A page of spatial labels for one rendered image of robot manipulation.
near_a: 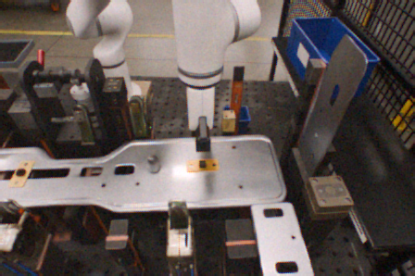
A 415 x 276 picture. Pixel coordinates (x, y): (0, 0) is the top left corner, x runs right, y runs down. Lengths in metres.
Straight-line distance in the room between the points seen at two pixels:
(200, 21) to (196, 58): 0.06
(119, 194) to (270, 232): 0.36
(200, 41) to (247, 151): 0.40
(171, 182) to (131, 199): 0.10
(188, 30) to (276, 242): 0.45
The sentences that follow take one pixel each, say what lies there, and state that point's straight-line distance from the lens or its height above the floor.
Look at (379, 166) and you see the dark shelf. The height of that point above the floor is 1.03.
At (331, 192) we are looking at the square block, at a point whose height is 1.06.
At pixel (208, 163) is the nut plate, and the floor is 1.00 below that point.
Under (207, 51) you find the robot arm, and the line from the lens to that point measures 0.45.
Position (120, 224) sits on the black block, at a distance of 0.67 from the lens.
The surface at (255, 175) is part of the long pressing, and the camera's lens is 0.71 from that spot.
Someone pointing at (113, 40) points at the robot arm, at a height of 1.07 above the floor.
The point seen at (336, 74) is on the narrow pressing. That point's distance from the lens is 0.60.
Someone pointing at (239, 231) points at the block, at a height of 0.98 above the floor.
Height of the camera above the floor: 1.57
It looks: 47 degrees down
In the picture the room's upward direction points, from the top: straight up
